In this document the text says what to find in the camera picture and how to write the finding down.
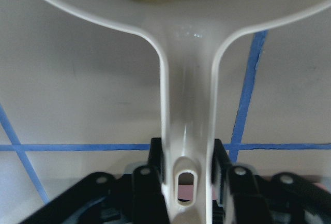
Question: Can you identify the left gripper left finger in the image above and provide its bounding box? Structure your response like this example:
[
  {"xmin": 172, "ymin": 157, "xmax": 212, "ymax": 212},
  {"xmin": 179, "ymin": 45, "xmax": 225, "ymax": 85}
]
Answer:
[{"xmin": 22, "ymin": 138, "xmax": 170, "ymax": 223}]

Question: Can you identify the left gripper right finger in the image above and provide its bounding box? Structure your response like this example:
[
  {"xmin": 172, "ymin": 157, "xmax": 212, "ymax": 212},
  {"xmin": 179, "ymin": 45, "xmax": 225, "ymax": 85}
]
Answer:
[{"xmin": 212, "ymin": 139, "xmax": 330, "ymax": 223}]

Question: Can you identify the beige plastic dustpan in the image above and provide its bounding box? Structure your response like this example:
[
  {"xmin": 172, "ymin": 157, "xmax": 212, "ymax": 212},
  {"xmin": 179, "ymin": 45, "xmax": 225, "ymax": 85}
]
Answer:
[{"xmin": 45, "ymin": 0, "xmax": 330, "ymax": 223}]

